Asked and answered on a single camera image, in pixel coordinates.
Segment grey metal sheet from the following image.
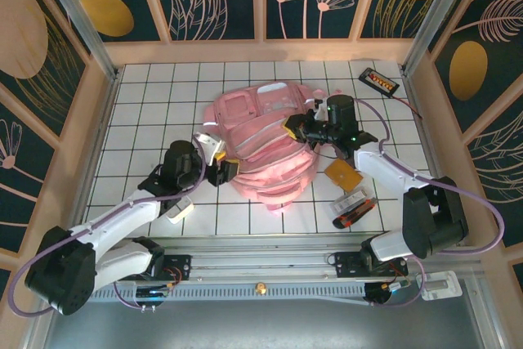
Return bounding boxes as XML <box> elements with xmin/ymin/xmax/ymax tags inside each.
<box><xmin>40</xmin><ymin>299</ymin><xmax>491</xmax><ymax>349</ymax></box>

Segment black charger board orange connectors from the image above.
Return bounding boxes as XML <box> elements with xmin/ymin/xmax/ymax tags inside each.
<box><xmin>358</xmin><ymin>67</ymin><xmax>400</xmax><ymax>99</ymax></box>

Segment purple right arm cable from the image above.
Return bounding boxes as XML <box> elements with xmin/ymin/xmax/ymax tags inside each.
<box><xmin>353</xmin><ymin>97</ymin><xmax>506</xmax><ymax>309</ymax></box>

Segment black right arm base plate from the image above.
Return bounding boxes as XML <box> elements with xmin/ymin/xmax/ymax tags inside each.
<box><xmin>333</xmin><ymin>249</ymin><xmax>409</xmax><ymax>280</ymax></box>

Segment aluminium frame post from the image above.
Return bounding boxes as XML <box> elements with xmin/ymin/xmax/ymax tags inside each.
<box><xmin>402</xmin><ymin>0</ymin><xmax>467</xmax><ymax>76</ymax></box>
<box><xmin>34</xmin><ymin>0</ymin><xmax>120</xmax><ymax>81</ymax></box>

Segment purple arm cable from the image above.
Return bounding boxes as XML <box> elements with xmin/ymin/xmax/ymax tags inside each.
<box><xmin>8</xmin><ymin>136</ymin><xmax>206</xmax><ymax>320</ymax></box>
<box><xmin>353</xmin><ymin>97</ymin><xmax>506</xmax><ymax>309</ymax></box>

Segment black controller module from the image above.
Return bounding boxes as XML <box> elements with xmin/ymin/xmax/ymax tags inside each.
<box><xmin>364</xmin><ymin>280</ymin><xmax>413</xmax><ymax>308</ymax></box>
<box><xmin>134</xmin><ymin>281</ymin><xmax>181</xmax><ymax>312</ymax></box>

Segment small grey labelled box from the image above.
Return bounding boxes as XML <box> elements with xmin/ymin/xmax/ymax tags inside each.
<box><xmin>331</xmin><ymin>188</ymin><xmax>367</xmax><ymax>215</ymax></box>

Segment grey slotted cable duct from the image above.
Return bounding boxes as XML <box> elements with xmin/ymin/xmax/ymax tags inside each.
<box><xmin>56</xmin><ymin>283</ymin><xmax>369</xmax><ymax>303</ymax></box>

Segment orange black utility knife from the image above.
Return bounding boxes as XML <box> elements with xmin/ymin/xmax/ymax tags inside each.
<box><xmin>333</xmin><ymin>198</ymin><xmax>377</xmax><ymax>230</ymax></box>

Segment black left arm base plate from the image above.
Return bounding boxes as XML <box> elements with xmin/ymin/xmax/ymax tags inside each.
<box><xmin>117</xmin><ymin>253</ymin><xmax>192</xmax><ymax>283</ymax></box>

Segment thin red black wire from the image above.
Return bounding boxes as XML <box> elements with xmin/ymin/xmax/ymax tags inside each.
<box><xmin>390</xmin><ymin>93</ymin><xmax>424</xmax><ymax>119</ymax></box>

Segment aluminium mounting rail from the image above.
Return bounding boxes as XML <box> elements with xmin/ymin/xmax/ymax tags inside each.
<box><xmin>42</xmin><ymin>236</ymin><xmax>485</xmax><ymax>284</ymax></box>

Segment white plastic bracket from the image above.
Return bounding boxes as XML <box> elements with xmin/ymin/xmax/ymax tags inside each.
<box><xmin>416</xmin><ymin>270</ymin><xmax>463</xmax><ymax>302</ymax></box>

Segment white square alarm clock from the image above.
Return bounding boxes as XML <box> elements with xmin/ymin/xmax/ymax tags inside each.
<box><xmin>166</xmin><ymin>195</ymin><xmax>194</xmax><ymax>226</ymax></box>

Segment pink backpack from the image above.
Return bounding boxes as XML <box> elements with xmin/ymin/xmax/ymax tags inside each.
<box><xmin>202</xmin><ymin>81</ymin><xmax>328</xmax><ymax>213</ymax></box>

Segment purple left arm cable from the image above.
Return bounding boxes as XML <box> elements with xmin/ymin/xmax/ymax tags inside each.
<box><xmin>8</xmin><ymin>136</ymin><xmax>206</xmax><ymax>320</ymax></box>

